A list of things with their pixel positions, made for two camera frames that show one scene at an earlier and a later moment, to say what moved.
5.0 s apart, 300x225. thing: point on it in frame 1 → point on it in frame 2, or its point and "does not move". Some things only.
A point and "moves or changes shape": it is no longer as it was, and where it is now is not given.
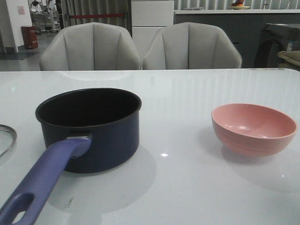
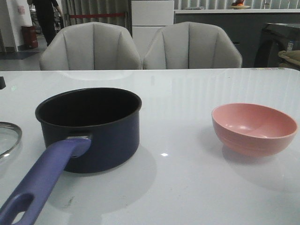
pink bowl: x=247 y=130 does not move
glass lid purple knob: x=5 y=127 moves or changes shape
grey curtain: x=78 y=7 does not move
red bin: x=30 y=37 does not move
